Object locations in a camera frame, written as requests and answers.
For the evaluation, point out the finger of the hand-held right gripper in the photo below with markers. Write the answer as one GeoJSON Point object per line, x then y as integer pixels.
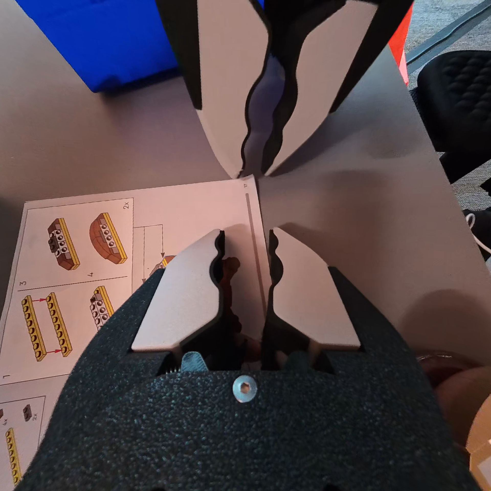
{"type": "Point", "coordinates": [330, 61]}
{"type": "Point", "coordinates": [226, 77]}

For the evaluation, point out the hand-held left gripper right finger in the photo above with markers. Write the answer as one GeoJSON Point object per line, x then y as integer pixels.
{"type": "Point", "coordinates": [314, 307]}

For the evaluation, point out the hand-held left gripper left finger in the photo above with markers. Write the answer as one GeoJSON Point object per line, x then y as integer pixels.
{"type": "Point", "coordinates": [176, 307]}

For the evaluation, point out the brick pot model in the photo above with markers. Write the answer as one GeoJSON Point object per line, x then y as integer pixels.
{"type": "Point", "coordinates": [468, 399]}

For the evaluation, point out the black mesh chair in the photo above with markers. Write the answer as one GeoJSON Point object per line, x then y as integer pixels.
{"type": "Point", "coordinates": [460, 100]}

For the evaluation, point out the white instruction booklet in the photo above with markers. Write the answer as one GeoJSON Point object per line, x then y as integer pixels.
{"type": "Point", "coordinates": [92, 222]}

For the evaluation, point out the blue plastic bin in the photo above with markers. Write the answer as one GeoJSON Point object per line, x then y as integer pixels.
{"type": "Point", "coordinates": [100, 38]}

